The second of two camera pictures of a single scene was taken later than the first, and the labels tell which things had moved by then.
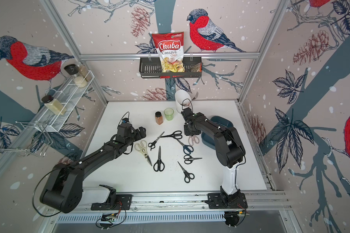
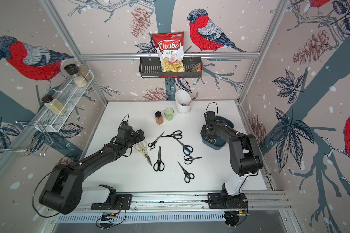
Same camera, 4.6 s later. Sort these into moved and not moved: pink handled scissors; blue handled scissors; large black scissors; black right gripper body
Moved: pink handled scissors; black right gripper body
Not moved: large black scissors; blue handled scissors
